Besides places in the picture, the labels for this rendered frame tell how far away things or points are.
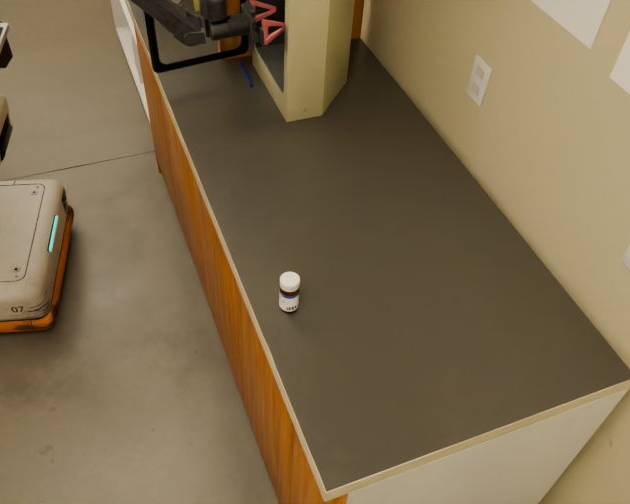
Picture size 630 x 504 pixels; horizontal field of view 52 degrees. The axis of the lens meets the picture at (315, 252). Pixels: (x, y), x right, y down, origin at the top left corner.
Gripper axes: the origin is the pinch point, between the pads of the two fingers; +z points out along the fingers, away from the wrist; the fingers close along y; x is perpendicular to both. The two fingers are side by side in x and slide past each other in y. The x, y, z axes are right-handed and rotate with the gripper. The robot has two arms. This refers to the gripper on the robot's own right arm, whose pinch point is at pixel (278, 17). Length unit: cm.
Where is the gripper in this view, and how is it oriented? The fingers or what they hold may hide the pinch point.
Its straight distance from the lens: 190.7
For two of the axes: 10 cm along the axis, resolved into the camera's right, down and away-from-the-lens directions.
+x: -0.1, 6.7, 7.5
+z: 9.3, -2.6, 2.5
